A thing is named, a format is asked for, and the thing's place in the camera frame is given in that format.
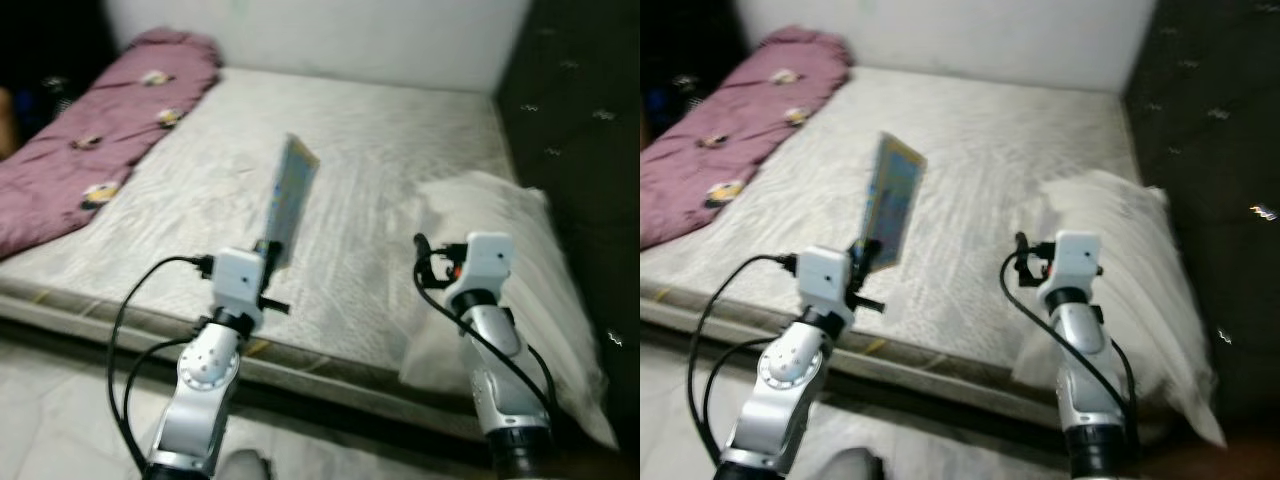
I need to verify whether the colourful picture book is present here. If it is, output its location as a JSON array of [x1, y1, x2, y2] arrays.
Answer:
[[862, 132, 928, 273], [262, 133, 321, 271]]

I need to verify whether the white pillow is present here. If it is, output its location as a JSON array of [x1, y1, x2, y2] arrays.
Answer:
[[400, 170, 619, 449], [1010, 168, 1229, 449]]

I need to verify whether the white patterned mattress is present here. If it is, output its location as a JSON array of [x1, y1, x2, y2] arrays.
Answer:
[[640, 65, 1171, 401], [0, 65, 561, 401]]

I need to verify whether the grey quilted bed base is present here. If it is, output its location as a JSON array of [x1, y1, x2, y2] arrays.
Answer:
[[0, 275, 501, 441], [640, 295, 1081, 431]]

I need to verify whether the dark tufted headboard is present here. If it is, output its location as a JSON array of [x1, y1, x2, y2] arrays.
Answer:
[[1125, 0, 1280, 421], [495, 0, 641, 401]]

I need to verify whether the purple duck print blanket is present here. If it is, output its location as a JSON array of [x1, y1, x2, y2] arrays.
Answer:
[[0, 28, 221, 263], [640, 27, 853, 251]]

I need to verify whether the grey left robot leg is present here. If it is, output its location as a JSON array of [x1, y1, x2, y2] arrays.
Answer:
[[810, 447, 886, 480], [218, 450, 271, 480]]

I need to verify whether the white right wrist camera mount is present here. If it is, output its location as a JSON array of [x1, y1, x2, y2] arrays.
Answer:
[[450, 233, 516, 306], [1040, 232, 1101, 306]]

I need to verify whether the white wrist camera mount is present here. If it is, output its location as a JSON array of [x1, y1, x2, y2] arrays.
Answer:
[[797, 245, 853, 323], [210, 247, 266, 323], [1040, 232, 1101, 306], [450, 233, 516, 306]]

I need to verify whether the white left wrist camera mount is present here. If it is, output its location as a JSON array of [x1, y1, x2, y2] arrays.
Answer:
[[210, 247, 266, 323], [797, 245, 853, 323]]

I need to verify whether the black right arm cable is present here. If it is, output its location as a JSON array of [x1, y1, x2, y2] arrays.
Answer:
[[1003, 255, 1141, 421], [415, 270, 556, 421]]

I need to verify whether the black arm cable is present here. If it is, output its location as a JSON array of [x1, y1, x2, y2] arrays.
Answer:
[[415, 270, 556, 421], [1003, 255, 1141, 421], [685, 255, 801, 471], [107, 255, 216, 471]]

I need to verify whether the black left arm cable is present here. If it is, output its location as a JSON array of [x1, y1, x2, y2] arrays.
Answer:
[[107, 255, 216, 471], [685, 255, 801, 471]]

